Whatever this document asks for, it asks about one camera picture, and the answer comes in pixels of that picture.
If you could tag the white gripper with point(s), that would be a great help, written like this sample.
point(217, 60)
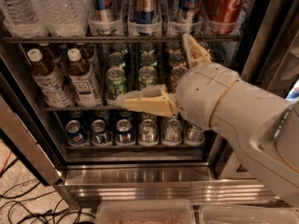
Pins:
point(202, 94)

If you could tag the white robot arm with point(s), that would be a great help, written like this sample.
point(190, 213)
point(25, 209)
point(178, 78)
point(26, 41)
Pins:
point(261, 127)

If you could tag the front left orange can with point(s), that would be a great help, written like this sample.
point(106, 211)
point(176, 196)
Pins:
point(176, 73)

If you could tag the orange can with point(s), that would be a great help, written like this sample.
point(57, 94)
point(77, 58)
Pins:
point(177, 59)
point(176, 73)

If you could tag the front right green can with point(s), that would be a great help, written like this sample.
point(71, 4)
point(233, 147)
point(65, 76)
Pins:
point(147, 76)

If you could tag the green can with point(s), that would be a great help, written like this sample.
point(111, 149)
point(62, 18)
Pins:
point(147, 76)
point(116, 84)
point(148, 59)
point(116, 59)

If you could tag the middle silver can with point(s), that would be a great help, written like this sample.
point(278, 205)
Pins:
point(172, 132)

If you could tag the silver can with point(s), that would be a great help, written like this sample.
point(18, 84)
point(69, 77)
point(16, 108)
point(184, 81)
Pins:
point(194, 135)
point(172, 132)
point(148, 133)

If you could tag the left silver can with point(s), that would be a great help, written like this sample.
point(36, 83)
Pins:
point(148, 133)

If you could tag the front left green can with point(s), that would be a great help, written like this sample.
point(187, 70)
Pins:
point(116, 84)

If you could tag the right silver can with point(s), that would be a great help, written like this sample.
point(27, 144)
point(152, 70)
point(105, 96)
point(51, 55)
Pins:
point(194, 135)

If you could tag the right pepsi can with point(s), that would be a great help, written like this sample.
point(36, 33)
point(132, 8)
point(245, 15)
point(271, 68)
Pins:
point(125, 133)

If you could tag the pepsi can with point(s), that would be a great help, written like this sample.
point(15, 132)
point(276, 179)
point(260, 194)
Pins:
point(100, 134)
point(125, 133)
point(76, 135)

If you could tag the red coca cola can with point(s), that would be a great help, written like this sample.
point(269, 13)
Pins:
point(222, 17)

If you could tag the middle pepsi can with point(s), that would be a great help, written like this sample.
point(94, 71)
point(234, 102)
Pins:
point(100, 134)

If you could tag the stainless steel fridge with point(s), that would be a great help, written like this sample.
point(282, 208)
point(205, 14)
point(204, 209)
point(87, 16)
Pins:
point(263, 51)

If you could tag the left pepsi can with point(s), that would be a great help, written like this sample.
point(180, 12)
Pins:
point(76, 135)

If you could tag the open fridge door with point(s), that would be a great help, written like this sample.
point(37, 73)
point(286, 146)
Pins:
point(24, 146)

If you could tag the right front tea bottle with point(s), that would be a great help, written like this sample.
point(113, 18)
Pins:
point(83, 79)

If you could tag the tea bottle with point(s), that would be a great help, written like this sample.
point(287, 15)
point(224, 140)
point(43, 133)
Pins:
point(83, 79)
point(50, 79)

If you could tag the left front tea bottle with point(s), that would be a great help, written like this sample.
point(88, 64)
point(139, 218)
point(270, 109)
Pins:
point(50, 79)

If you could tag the right water bottle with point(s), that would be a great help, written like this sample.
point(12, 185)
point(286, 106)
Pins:
point(66, 18)

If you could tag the water bottle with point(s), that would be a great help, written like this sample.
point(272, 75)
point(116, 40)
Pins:
point(22, 19)
point(66, 18)

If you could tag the left clear plastic bin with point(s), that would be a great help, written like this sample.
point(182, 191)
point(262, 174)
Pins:
point(145, 212)

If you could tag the clear plastic bin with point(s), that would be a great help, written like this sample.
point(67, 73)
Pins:
point(241, 214)
point(145, 212)

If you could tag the right clear plastic bin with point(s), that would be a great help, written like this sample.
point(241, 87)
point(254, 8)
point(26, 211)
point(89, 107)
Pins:
point(241, 214)

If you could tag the left water bottle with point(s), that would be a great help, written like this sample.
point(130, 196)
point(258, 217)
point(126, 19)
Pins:
point(22, 19)

